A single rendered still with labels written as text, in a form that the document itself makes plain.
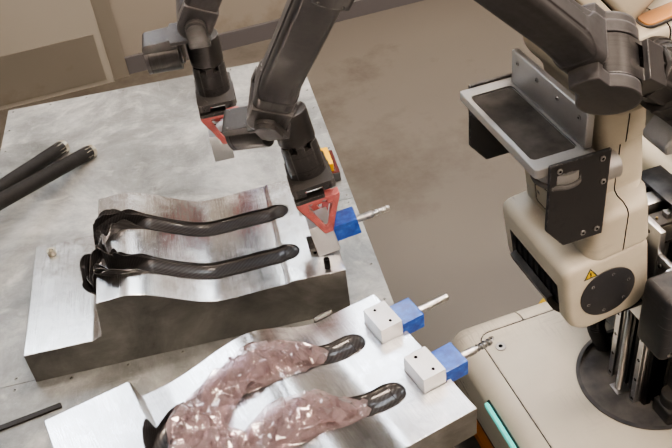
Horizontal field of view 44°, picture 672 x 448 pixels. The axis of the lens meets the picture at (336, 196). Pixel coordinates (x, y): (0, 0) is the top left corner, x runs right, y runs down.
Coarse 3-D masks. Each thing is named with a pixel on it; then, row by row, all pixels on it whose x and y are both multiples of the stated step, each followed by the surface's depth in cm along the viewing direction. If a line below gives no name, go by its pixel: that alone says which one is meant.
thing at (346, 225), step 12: (324, 216) 130; (336, 216) 132; (348, 216) 131; (360, 216) 132; (372, 216) 132; (312, 228) 129; (336, 228) 130; (348, 228) 130; (360, 228) 131; (324, 240) 130; (336, 240) 130; (324, 252) 131
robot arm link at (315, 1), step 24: (288, 0) 93; (312, 0) 83; (336, 0) 83; (288, 24) 94; (312, 24) 93; (288, 48) 98; (312, 48) 98; (264, 72) 105; (288, 72) 103; (264, 96) 109; (288, 96) 109; (288, 120) 114
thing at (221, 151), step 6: (222, 120) 153; (216, 126) 152; (210, 132) 150; (210, 138) 149; (216, 138) 149; (216, 144) 150; (222, 144) 150; (216, 150) 151; (222, 150) 151; (228, 150) 151; (216, 156) 152; (222, 156) 152; (228, 156) 152; (234, 156) 152
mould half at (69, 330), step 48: (240, 192) 148; (288, 192) 145; (144, 240) 133; (192, 240) 138; (240, 240) 137; (288, 240) 135; (48, 288) 137; (96, 288) 125; (144, 288) 124; (192, 288) 128; (240, 288) 128; (288, 288) 128; (336, 288) 130; (48, 336) 128; (96, 336) 126; (144, 336) 128; (192, 336) 130
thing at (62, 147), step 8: (56, 144) 177; (64, 144) 178; (48, 152) 174; (56, 152) 175; (64, 152) 178; (32, 160) 170; (40, 160) 171; (48, 160) 173; (16, 168) 168; (24, 168) 168; (32, 168) 169; (40, 168) 171; (8, 176) 164; (16, 176) 165; (24, 176) 167; (0, 184) 162; (8, 184) 163
